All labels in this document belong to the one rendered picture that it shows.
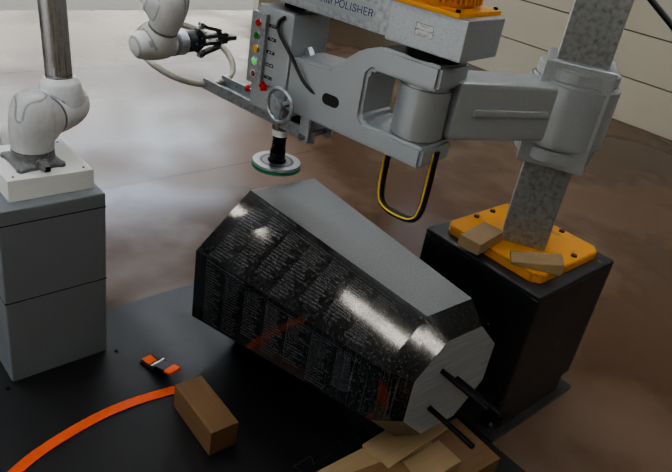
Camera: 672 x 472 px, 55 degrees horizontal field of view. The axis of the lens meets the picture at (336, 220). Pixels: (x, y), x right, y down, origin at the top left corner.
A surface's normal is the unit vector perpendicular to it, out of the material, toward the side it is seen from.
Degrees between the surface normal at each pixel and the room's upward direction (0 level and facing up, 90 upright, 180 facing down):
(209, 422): 0
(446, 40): 90
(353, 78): 90
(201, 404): 0
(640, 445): 0
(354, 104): 90
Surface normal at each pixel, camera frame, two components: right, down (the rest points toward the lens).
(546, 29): -0.74, 0.21
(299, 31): 0.75, 0.41
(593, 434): 0.15, -0.88
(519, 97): 0.35, 0.49
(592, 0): -0.33, 0.40
